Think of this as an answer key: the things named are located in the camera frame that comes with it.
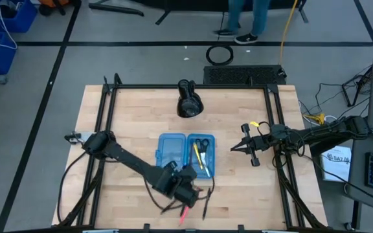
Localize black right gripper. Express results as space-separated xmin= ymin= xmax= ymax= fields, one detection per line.
xmin=231 ymin=123 xmax=273 ymax=168

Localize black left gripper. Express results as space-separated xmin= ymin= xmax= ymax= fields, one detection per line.
xmin=172 ymin=164 xmax=201 ymax=209

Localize black-handled scissors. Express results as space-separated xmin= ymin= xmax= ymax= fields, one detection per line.
xmin=195 ymin=138 xmax=212 ymax=179

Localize black pen with clear barrel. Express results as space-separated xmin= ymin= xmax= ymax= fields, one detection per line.
xmin=202 ymin=187 xmax=212 ymax=221

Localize black pen with yellow band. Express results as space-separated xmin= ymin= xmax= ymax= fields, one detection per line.
xmin=160 ymin=199 xmax=179 ymax=215

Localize blue plastic pencil box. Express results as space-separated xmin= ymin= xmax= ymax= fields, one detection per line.
xmin=155 ymin=133 xmax=216 ymax=180

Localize black perforated computer case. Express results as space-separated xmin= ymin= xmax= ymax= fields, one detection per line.
xmin=203 ymin=64 xmax=288 ymax=86

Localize white printed paper sheet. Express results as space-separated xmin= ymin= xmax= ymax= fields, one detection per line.
xmin=321 ymin=145 xmax=353 ymax=183

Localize person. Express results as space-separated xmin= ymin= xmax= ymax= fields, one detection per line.
xmin=213 ymin=0 xmax=272 ymax=45

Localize black metal floor bar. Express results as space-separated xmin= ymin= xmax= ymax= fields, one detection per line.
xmin=88 ymin=2 xmax=145 ymax=17

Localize orange and black bag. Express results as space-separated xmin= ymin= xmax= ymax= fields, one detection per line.
xmin=38 ymin=0 xmax=78 ymax=16

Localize coiled black cable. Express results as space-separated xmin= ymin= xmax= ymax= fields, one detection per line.
xmin=205 ymin=32 xmax=234 ymax=67

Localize yellow cable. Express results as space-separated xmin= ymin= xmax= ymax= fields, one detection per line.
xmin=278 ymin=0 xmax=299 ymax=65

